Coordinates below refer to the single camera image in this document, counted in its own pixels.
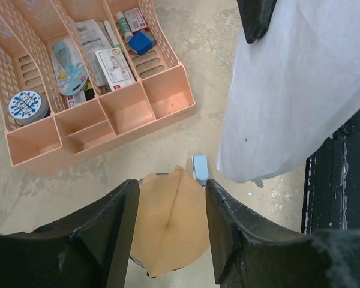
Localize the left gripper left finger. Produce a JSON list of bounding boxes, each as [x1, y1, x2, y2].
[[0, 179, 140, 287]]

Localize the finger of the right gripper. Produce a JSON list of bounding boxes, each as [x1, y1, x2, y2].
[[237, 0, 277, 44]]

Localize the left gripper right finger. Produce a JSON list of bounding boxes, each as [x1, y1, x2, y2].
[[205, 180, 360, 287]]

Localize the brown paper coffee filter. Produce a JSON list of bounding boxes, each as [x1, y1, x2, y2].
[[131, 166, 209, 277]]

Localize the white paper coffee filter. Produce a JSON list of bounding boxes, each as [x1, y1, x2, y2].
[[217, 1, 360, 183]]

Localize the small blue stapler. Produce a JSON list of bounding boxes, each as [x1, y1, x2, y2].
[[192, 154, 209, 187]]

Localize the blue stamp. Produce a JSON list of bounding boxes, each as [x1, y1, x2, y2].
[[128, 30, 156, 55]]

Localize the white red staples box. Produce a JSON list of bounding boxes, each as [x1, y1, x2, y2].
[[124, 8, 149, 34]]

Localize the glue stick green label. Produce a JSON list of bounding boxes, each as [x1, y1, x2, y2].
[[116, 11, 133, 42]]

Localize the white stapler box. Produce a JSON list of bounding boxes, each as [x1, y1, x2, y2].
[[95, 47, 135, 91]]

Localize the peach plastic desk organizer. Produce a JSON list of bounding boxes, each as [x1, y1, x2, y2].
[[0, 0, 196, 177]]

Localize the light blue scissors pack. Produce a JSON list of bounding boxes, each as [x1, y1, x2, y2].
[[51, 38, 89, 96]]

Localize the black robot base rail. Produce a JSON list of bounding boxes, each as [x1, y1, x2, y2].
[[301, 109, 360, 234]]

